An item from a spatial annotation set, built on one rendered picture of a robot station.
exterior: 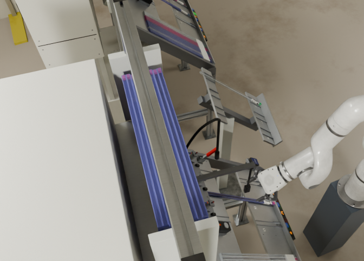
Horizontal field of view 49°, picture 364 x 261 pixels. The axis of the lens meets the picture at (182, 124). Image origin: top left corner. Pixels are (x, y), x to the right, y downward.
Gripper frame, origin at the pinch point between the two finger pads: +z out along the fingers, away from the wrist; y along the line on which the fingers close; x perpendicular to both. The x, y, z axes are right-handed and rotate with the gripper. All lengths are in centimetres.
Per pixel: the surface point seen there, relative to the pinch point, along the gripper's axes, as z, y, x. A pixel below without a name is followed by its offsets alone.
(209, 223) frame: -20, 21, -87
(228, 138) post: 14, -41, 36
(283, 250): 5.6, 26.6, 13.1
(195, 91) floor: 49, -120, 107
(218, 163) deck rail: 9.8, -19.5, -0.7
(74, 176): 1, -2, -101
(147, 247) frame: 12, 14, -70
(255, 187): 5.7, -5.3, 18.3
